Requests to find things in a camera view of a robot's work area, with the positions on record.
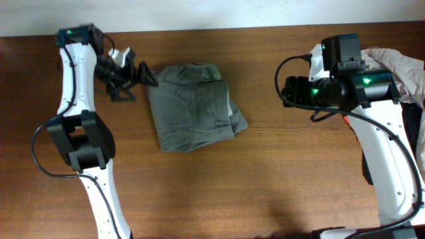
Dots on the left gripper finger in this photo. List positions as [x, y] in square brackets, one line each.
[119, 94]
[145, 76]

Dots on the beige garment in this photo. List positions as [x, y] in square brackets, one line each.
[409, 76]

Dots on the grey cargo shorts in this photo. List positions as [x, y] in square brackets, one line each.
[192, 108]

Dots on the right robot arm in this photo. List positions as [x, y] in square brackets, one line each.
[339, 82]

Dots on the black garment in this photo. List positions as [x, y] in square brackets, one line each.
[411, 114]

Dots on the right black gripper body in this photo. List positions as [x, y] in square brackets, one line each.
[307, 93]

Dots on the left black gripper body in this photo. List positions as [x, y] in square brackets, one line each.
[112, 72]

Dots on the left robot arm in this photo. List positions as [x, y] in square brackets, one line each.
[83, 140]

